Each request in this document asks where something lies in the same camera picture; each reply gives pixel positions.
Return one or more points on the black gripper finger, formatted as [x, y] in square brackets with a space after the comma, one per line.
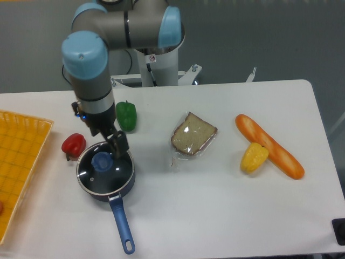
[112, 145]
[121, 144]

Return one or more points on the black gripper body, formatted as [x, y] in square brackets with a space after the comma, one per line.
[102, 123]

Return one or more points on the glass lid blue knob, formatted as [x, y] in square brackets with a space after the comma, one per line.
[101, 175]

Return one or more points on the blue saucepan with handle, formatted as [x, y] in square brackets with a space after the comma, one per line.
[116, 204]

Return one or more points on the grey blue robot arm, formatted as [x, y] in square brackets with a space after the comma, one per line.
[95, 31]

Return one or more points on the green bell pepper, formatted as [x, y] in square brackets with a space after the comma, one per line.
[126, 115]

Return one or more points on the red bell pepper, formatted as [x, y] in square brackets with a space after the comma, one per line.
[73, 146]

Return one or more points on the wrapped brown bread slice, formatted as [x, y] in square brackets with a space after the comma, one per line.
[189, 140]

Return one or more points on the yellow woven basket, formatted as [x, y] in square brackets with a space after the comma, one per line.
[22, 140]

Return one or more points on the orange baguette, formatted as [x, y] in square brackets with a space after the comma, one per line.
[279, 156]

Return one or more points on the yellow bell pepper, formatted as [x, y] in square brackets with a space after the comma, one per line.
[254, 156]

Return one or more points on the black device at table edge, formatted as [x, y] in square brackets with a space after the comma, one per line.
[339, 230]

